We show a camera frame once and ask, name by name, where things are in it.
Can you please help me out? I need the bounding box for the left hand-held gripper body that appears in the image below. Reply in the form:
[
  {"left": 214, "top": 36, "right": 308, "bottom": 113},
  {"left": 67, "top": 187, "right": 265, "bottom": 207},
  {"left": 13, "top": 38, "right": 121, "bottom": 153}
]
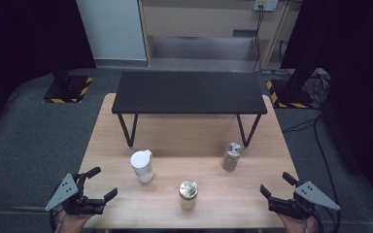
[{"left": 45, "top": 173, "right": 106, "bottom": 216}]

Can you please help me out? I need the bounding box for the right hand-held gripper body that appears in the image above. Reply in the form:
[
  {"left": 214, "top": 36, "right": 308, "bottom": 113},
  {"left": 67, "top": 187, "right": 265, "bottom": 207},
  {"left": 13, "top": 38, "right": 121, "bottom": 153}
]
[{"left": 267, "top": 180, "right": 341, "bottom": 220}]

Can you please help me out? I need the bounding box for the white-lidded jar of white powder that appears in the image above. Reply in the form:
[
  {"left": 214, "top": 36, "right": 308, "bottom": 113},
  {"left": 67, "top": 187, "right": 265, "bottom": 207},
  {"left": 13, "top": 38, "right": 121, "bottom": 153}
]
[{"left": 129, "top": 149, "right": 155, "bottom": 185}]

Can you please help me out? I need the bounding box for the metal-lidded jar of yellow grains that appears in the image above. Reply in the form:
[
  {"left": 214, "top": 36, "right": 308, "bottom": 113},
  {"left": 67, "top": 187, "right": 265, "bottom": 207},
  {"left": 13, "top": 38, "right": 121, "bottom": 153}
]
[{"left": 178, "top": 180, "right": 199, "bottom": 211}]

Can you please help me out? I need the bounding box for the black shelf with wire legs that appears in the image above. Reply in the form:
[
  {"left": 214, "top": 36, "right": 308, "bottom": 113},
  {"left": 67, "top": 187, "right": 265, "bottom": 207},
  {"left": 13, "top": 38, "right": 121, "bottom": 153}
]
[{"left": 111, "top": 70, "right": 269, "bottom": 149}]

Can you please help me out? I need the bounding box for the person's left hand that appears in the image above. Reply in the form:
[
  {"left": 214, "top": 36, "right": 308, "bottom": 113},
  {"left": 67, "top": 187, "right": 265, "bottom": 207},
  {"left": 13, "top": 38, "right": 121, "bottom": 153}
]
[{"left": 53, "top": 208, "right": 95, "bottom": 233}]

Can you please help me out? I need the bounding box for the person's right hand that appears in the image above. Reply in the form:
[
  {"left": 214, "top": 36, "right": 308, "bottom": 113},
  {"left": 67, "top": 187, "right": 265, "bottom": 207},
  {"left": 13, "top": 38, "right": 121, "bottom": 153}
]
[{"left": 276, "top": 213, "right": 319, "bottom": 233}]

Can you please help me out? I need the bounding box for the striped-edge black stand base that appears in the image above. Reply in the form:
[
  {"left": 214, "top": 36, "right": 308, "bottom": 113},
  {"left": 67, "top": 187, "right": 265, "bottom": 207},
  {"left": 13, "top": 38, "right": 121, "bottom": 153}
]
[
  {"left": 265, "top": 61, "right": 322, "bottom": 110},
  {"left": 43, "top": 57, "right": 93, "bottom": 105}
]

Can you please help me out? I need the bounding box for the white panel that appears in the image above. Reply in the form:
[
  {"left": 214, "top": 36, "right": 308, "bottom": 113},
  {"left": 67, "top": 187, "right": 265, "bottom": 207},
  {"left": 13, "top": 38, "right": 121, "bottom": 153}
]
[{"left": 76, "top": 0, "right": 148, "bottom": 61}]

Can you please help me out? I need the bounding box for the black curtain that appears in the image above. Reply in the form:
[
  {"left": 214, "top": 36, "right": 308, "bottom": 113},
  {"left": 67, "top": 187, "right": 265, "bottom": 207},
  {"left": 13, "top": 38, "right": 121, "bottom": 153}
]
[
  {"left": 280, "top": 0, "right": 373, "bottom": 212},
  {"left": 0, "top": 0, "right": 97, "bottom": 144}
]

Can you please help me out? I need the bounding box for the white power strip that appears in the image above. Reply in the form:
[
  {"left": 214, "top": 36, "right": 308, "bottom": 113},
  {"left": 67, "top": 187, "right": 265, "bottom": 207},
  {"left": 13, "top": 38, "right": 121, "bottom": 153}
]
[{"left": 253, "top": 0, "right": 279, "bottom": 13}]

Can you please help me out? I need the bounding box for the light wooden desk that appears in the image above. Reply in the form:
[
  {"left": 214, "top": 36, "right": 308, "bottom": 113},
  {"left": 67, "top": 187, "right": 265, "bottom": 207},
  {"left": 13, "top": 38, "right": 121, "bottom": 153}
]
[{"left": 137, "top": 0, "right": 293, "bottom": 70}]

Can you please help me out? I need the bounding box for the right hand-held gripper black cable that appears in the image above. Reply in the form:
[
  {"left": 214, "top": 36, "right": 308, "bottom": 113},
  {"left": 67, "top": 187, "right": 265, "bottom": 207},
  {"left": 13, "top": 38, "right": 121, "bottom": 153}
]
[{"left": 313, "top": 210, "right": 326, "bottom": 233}]

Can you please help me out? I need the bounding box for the hand-held gripper black cable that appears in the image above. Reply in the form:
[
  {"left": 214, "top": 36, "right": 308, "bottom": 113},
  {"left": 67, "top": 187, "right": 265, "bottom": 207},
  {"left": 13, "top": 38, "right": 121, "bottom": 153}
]
[
  {"left": 313, "top": 210, "right": 326, "bottom": 233},
  {"left": 48, "top": 207, "right": 62, "bottom": 233}
]

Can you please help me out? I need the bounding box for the left hand-held gripper black cable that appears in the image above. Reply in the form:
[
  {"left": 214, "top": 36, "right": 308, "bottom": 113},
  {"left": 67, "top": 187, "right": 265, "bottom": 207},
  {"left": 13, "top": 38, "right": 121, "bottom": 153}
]
[{"left": 48, "top": 207, "right": 62, "bottom": 233}]

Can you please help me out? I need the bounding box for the long black floor cable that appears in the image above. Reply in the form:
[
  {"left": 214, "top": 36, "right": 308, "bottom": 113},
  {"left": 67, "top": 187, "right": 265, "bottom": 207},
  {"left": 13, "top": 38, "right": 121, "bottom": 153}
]
[{"left": 281, "top": 113, "right": 342, "bottom": 233}]

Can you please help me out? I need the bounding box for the tangle of black cables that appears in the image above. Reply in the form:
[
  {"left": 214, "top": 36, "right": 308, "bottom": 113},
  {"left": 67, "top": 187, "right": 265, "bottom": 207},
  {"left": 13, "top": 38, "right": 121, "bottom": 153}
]
[{"left": 304, "top": 67, "right": 332, "bottom": 105}]

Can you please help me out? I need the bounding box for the black power strip cable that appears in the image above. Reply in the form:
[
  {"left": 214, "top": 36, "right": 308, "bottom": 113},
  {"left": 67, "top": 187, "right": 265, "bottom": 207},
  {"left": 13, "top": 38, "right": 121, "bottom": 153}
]
[{"left": 253, "top": 5, "right": 266, "bottom": 74}]

